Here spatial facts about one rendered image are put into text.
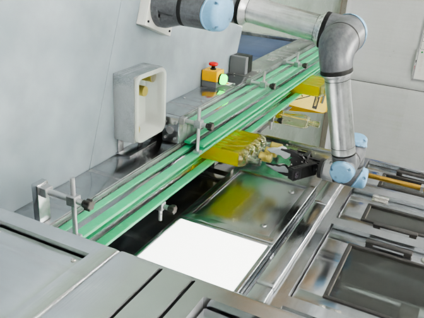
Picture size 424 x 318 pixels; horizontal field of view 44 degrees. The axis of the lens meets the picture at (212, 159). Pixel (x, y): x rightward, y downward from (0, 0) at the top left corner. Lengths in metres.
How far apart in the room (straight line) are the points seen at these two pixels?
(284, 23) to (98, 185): 0.77
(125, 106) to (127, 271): 0.85
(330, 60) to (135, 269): 0.91
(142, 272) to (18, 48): 0.69
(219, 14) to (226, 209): 0.65
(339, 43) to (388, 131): 6.39
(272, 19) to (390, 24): 5.92
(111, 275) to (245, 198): 1.06
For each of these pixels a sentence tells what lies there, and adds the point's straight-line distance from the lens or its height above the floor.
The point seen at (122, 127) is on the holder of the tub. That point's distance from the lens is 1.71.
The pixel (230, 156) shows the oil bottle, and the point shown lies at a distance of 1.91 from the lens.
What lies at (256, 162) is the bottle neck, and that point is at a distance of 1.89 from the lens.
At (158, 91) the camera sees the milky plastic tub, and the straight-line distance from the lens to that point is 1.79.
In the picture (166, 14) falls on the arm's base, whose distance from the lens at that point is 1.74.
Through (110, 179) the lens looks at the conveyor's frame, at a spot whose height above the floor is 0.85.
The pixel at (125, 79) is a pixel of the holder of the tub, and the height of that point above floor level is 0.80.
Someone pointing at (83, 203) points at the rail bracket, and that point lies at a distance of 1.28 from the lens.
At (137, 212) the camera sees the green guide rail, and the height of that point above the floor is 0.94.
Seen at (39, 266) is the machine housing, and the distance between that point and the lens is 0.98.
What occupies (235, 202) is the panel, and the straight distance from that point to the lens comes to 1.88.
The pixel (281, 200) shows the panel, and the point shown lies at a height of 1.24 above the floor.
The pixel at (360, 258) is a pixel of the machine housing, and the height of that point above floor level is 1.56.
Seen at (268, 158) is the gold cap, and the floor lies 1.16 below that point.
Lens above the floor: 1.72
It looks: 23 degrees down
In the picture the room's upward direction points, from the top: 104 degrees clockwise
